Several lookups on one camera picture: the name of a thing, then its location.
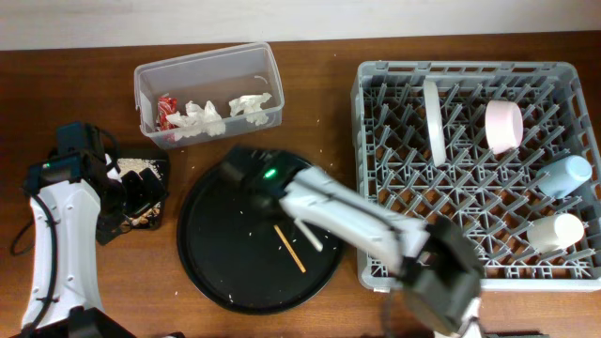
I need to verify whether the wooden chopstick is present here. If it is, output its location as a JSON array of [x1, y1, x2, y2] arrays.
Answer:
[[273, 224, 307, 273]]

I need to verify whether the white plastic fork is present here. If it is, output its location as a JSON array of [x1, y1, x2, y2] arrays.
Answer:
[[294, 218, 323, 252]]

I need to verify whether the red candy wrapper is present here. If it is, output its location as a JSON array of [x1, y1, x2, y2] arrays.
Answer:
[[156, 96, 177, 131]]

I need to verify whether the white tissue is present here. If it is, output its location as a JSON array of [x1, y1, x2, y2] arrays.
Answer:
[[228, 93, 272, 126]]

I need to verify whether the white napkin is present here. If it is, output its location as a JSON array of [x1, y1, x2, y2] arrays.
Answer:
[[166, 100, 226, 141]]

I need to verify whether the grey plate with food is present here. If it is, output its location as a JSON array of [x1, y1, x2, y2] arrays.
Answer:
[[423, 80, 446, 167]]

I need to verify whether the pink bowl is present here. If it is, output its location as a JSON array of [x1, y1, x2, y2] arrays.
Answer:
[[485, 100, 523, 155]]

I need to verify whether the white cup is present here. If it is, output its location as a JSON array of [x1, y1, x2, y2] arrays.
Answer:
[[527, 213, 584, 254]]

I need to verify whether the light blue cup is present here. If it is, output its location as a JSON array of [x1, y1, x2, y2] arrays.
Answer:
[[537, 155, 593, 199]]

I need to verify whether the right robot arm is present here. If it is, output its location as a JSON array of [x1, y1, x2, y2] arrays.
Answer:
[[243, 162, 484, 337]]

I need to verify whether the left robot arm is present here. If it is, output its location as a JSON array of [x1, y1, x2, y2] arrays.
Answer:
[[20, 151, 166, 337]]

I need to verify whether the grey dishwasher rack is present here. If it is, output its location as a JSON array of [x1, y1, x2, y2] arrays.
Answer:
[[350, 61, 600, 292]]

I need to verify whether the rice and peanut pile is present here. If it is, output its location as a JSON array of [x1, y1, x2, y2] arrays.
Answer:
[[116, 158, 166, 230]]

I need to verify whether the round black tray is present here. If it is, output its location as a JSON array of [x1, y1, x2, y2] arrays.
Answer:
[[177, 150, 345, 315]]

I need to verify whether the black rectangular tray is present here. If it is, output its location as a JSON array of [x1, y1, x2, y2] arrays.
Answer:
[[106, 149, 170, 233]]

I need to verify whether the clear plastic bin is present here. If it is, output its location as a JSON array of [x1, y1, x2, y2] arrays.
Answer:
[[133, 42, 285, 149]]

